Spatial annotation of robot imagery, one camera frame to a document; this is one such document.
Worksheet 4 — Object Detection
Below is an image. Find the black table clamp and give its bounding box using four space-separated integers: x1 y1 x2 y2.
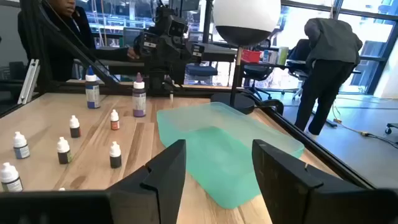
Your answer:
257 98 285 116

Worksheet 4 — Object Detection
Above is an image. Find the large purple food coloring bottle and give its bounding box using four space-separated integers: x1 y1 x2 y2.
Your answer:
132 72 147 118

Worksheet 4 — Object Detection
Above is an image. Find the black office chair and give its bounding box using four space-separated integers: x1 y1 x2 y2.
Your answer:
285 39 313 101
241 62 276 101

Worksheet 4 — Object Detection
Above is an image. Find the silver aluminium bracket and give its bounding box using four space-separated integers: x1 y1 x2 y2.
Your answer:
17 58 40 105

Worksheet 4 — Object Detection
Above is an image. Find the computer monitor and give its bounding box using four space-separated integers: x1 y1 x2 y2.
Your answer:
122 27 144 48

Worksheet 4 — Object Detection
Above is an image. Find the yellow floor cable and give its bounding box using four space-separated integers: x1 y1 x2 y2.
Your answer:
331 102 398 149

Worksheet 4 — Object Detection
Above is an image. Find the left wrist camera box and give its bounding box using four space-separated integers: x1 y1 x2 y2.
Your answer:
167 14 188 37

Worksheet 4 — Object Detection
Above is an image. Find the small brown food coloring bottle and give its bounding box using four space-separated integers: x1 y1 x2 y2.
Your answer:
68 114 81 139

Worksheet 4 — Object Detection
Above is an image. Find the blue office chair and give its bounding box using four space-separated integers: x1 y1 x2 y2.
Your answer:
185 63 219 85

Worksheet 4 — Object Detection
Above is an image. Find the small blue food coloring bottle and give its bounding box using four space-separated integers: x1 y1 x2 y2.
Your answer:
12 131 31 160

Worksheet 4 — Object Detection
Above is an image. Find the red box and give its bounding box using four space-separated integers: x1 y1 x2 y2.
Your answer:
241 49 262 64

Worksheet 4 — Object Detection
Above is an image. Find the translucent green plastic tray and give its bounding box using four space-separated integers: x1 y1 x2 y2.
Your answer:
156 101 305 210

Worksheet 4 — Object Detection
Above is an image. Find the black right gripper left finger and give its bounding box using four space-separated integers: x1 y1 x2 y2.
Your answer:
108 139 187 224

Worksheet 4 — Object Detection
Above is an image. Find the large blue food coloring bottle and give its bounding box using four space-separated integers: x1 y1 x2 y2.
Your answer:
85 65 101 110

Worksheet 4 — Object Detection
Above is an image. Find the black caster wheel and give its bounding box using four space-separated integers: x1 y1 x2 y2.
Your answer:
384 122 398 136

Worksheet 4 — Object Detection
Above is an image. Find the small orange food coloring bottle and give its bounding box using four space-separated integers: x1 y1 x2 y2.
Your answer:
109 109 121 131

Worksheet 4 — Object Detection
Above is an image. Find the green canister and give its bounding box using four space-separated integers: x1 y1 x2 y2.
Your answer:
277 46 289 65

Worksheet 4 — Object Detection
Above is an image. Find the white globe lamp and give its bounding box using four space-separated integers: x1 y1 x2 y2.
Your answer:
210 0 282 115

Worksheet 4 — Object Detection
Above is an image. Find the white canister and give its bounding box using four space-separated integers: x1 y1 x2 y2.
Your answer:
262 49 278 65

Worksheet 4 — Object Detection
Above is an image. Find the small black food coloring bottle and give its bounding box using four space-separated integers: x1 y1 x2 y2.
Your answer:
109 141 123 169

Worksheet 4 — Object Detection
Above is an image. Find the dark background desk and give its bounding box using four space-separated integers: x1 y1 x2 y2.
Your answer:
98 42 239 76

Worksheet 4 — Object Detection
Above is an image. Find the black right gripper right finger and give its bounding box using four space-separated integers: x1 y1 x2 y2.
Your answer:
252 139 346 224

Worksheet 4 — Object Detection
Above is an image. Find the person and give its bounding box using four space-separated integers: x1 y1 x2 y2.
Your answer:
17 0 141 83
294 17 364 141

